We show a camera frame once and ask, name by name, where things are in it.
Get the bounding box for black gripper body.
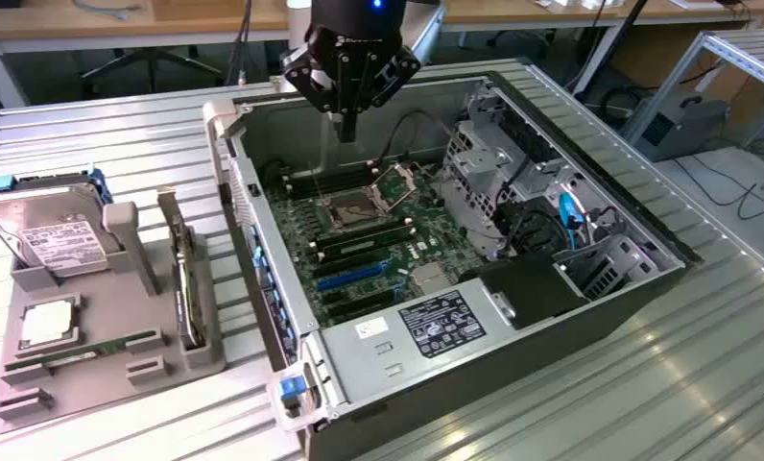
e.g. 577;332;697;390
307;0;410;67

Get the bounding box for green graphics card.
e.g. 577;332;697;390
155;185;209;351

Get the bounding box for black office chair base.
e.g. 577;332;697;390
457;27;557;49
78;45;225;93

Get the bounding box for silver disk bay cage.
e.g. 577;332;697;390
442;119;573;251

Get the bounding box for silver socket cover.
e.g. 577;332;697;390
363;161;421;212

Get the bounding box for CPU socket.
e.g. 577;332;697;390
326;190;385;231

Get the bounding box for green motherboard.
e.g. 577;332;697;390
263;160;493;332

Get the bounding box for green RAM stick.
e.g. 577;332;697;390
317;229;417;259
3;335;157;374

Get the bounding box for black slanted pole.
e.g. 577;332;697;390
572;0;652;97

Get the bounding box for long black expansion slot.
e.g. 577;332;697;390
309;255;394;282
325;301;401;328
322;290;400;317

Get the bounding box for blue expansion slot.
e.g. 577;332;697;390
314;268;390;294

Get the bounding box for silver finned heatsink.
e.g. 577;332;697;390
410;266;452;294

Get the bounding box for silver hard disk drive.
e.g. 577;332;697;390
0;184;113;279

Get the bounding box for black plastic cover box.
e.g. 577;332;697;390
462;252;592;330

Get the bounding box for perforated silver disk bay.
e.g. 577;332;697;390
557;234;684;302

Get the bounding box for grey parts rack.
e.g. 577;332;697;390
0;199;230;436

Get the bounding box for silver power supply unit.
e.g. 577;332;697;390
315;278;520;405

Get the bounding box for open PC case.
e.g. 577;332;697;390
202;70;705;461

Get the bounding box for silver CPU chip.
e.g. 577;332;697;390
17;302;81;350

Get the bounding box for thin hanging cable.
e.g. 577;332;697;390
235;0;254;86

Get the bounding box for wooden desk white frame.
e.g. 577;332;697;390
0;0;294;55
442;0;764;37

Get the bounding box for light blue network cable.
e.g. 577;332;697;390
73;0;145;21

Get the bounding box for black wire bundle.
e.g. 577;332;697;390
493;196;562;260

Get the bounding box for blue flat wire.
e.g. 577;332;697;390
556;190;582;254

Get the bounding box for grey box with handle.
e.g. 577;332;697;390
630;93;730;163

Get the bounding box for aluminium profile frame table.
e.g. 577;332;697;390
618;26;764;150

